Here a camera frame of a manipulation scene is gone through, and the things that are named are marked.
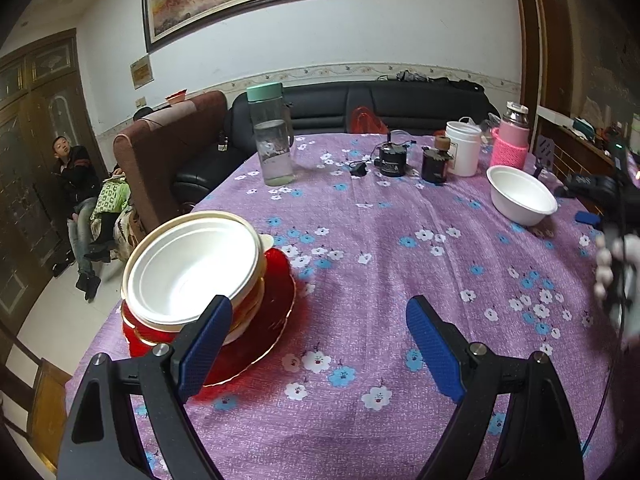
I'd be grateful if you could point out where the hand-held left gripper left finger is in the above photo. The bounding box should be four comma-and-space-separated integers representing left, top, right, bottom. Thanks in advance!
56, 294, 235, 480

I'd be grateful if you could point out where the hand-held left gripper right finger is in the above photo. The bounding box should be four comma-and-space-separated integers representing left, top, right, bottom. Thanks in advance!
405, 295, 586, 480

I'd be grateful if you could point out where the red glass plate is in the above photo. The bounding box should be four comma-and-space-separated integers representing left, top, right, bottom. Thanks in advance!
122, 247, 297, 388
121, 305, 183, 346

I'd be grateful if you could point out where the small white bowl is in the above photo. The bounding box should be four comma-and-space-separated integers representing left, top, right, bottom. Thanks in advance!
486, 165, 558, 227

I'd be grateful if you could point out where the large white foam bowl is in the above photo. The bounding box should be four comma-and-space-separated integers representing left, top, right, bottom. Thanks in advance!
122, 215, 263, 326

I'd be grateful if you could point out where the beige plastic bowl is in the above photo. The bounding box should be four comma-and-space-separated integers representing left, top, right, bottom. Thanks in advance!
121, 210, 275, 346

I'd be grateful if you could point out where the person's right hand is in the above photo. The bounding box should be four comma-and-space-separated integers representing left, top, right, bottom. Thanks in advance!
594, 234, 640, 346

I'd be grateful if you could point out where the wooden sideboard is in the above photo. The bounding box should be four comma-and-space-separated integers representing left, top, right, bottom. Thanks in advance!
537, 105, 640, 211

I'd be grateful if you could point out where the pink knit-sleeved bottle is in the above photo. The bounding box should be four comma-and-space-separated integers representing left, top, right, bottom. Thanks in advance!
491, 101, 531, 170

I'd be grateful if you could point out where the purple floral tablecloth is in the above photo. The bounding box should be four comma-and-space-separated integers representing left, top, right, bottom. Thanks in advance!
65, 132, 631, 480

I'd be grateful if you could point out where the white plastic jar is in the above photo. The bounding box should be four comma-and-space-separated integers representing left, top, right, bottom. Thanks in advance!
445, 121, 482, 177

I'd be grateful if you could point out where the dark jar with cork lid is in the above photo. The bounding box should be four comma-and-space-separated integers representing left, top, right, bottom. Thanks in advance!
421, 136, 453, 183

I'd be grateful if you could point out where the wooden chair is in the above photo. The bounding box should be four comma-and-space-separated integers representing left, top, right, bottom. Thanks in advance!
0, 320, 73, 466

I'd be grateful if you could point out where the dark clothing pile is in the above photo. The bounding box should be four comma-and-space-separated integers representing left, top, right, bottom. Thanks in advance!
377, 70, 486, 93

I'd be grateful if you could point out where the black round device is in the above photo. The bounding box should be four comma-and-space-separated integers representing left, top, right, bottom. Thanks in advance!
376, 132, 408, 177

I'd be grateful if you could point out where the brown armchair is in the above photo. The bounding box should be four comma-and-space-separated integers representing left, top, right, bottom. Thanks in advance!
113, 91, 228, 233

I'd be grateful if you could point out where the clear water bottle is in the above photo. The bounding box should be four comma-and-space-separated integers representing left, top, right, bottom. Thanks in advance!
246, 82, 296, 187

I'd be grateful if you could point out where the red plastic bag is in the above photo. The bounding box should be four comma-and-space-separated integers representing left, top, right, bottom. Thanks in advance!
350, 106, 388, 135

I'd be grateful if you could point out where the wooden door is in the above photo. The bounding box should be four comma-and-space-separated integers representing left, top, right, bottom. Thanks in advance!
0, 30, 108, 331

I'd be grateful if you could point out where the black leather sofa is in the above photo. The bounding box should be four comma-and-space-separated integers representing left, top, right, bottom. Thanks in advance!
172, 80, 501, 211

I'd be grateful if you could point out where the small framed picture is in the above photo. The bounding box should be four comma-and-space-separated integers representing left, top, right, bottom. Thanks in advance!
130, 55, 153, 90

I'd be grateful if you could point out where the thin cable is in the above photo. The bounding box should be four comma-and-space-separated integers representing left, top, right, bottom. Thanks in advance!
580, 305, 628, 461

